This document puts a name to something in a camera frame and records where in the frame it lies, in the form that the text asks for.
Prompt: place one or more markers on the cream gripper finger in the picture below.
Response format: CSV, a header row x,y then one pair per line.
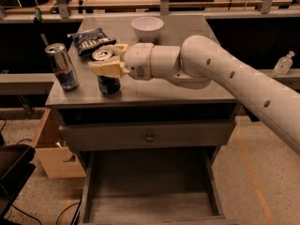
x,y
111,69
118,49

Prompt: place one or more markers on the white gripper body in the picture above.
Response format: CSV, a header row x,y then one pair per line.
x,y
139,61

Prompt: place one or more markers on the blue pepsi can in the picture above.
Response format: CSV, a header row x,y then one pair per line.
x,y
106,85

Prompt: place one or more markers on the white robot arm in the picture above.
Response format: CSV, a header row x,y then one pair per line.
x,y
199,61

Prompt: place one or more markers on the silver blue redbull can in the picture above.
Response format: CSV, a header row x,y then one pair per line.
x,y
62,66

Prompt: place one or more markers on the white bowl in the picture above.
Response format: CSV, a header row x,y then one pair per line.
x,y
147,29

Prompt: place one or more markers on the dark blue chip bag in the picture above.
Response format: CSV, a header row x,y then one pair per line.
x,y
88,41

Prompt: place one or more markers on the grey upper drawer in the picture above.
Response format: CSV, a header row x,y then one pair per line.
x,y
159,126

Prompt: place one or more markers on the grey wooden cabinet table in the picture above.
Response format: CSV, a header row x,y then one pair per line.
x,y
134,93

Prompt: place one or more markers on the cardboard box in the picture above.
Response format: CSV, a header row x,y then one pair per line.
x,y
52,151

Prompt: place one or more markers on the grey open lower drawer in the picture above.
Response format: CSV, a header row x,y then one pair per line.
x,y
173,186

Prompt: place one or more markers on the black bin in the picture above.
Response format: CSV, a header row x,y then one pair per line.
x,y
15,170

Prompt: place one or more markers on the hand sanitizer bottle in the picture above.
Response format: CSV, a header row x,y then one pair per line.
x,y
284,63

